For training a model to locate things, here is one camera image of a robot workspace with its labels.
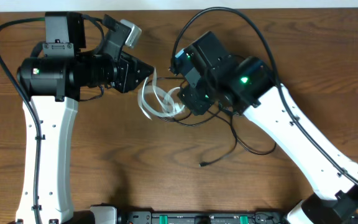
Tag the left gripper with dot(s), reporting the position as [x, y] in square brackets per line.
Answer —
[125, 78]

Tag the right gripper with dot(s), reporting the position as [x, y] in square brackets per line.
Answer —
[188, 95]

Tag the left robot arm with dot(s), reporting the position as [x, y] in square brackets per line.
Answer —
[78, 51]

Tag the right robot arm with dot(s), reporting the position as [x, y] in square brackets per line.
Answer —
[247, 86]

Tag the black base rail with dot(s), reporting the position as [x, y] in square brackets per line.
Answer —
[105, 213]

